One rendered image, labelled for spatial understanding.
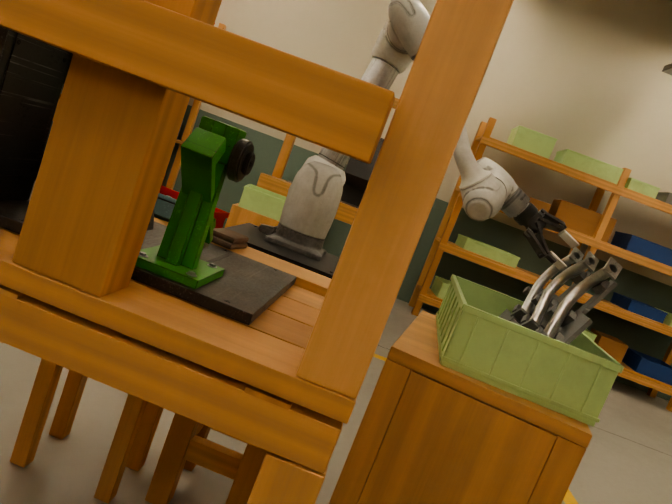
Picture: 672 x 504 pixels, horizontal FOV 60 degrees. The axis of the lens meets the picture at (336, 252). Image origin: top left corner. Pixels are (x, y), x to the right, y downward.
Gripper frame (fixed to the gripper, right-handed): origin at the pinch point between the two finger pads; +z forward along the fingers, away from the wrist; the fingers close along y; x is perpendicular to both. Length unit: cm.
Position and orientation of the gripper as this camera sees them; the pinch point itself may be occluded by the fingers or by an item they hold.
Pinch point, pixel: (566, 253)
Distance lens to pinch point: 201.1
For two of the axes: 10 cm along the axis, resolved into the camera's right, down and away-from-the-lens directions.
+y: 5.7, -5.7, 5.9
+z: 7.1, 7.0, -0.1
